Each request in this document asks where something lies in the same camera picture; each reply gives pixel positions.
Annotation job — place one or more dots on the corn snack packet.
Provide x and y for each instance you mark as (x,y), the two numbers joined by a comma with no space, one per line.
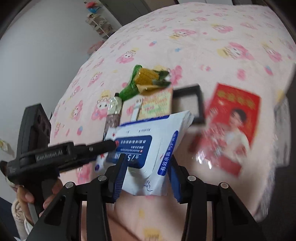
(143,80)

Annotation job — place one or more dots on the pink cartoon print blanket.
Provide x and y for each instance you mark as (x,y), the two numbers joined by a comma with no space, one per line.
(246,47)

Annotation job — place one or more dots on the black square frame case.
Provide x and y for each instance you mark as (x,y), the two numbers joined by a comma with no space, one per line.
(190,98)

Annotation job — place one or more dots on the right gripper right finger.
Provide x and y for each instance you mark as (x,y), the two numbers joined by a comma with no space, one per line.
(178,176)

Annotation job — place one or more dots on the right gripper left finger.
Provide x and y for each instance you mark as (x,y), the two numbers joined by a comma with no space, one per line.
(118,177)

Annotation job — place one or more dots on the white smart watch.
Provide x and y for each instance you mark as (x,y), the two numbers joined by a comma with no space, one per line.
(135,110)

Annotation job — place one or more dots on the green yellow text card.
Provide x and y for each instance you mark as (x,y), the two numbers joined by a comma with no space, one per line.
(157,104)

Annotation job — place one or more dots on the white toy shelf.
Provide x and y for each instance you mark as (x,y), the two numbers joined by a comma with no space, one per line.
(97,21)

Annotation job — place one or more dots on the white wet wipes pack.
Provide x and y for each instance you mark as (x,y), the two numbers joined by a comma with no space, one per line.
(148,145)

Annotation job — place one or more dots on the person left hand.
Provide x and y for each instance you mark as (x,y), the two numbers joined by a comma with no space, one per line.
(25,197)

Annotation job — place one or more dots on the red portrait envelope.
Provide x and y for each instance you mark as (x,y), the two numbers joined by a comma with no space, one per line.
(231,121)

